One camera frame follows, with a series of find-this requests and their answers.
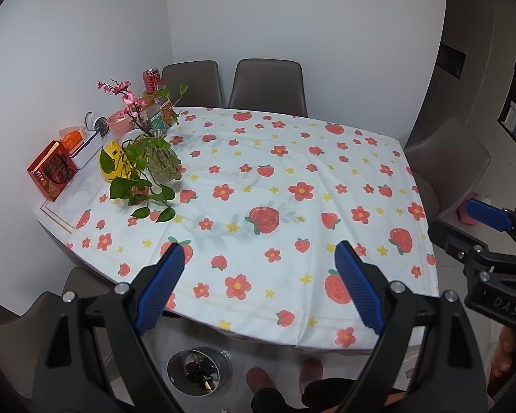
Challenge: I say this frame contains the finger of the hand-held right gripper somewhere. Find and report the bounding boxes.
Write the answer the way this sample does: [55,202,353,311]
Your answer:
[465,198,516,259]
[428,219,496,268]

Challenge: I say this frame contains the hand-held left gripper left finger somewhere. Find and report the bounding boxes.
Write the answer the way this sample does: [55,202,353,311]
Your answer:
[32,241,186,413]

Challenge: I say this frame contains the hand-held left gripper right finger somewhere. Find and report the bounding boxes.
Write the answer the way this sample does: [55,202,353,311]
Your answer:
[334,241,487,413]

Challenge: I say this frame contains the round metal bin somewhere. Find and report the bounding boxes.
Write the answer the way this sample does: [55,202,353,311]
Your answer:
[167,346,234,394]

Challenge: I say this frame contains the person's right hand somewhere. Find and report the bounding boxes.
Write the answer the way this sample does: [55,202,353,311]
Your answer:
[489,325,516,381]

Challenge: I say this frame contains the pink slipper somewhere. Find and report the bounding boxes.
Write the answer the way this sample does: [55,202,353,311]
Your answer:
[299,358,325,394]
[246,367,272,394]

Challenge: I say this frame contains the green pothos plant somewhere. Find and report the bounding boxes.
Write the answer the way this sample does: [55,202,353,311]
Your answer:
[100,83,189,223]

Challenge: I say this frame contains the clear glass vase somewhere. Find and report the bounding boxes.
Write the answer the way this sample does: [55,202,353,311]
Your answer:
[144,135,183,183]

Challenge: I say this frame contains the yellow cat mug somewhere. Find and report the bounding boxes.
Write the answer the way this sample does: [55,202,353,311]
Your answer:
[100,140,134,182]

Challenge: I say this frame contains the person's leg black pants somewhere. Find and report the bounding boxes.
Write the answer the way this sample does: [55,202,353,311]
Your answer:
[250,379,373,413]

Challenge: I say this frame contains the white rectangular box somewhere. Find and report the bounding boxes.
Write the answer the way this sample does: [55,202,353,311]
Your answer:
[69,131,105,169]

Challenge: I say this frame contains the red gift box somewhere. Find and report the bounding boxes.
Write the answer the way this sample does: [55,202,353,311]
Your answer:
[26,140,78,202]

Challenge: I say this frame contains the clear jar teal label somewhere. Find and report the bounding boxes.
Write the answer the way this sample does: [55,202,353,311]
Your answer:
[146,98,168,132]

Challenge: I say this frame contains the pink round jar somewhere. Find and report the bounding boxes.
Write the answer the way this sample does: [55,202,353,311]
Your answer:
[107,111,135,135]

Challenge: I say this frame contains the strawberry flower printed tablecloth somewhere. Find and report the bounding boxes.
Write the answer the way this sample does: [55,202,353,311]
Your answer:
[34,107,440,351]

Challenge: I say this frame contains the orange packet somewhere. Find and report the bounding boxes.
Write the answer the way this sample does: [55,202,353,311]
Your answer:
[59,127,87,149]

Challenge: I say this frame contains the clear jar red label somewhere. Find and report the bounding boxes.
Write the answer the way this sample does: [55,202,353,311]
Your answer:
[161,97,177,125]

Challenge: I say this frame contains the small white fan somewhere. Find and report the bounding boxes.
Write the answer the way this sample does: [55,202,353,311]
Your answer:
[84,112,109,134]

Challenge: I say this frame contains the pink blossom branch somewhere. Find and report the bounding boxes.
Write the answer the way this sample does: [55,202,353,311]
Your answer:
[97,78,155,138]

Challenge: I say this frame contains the red drink can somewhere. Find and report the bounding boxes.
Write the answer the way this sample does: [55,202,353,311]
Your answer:
[143,68,161,93]

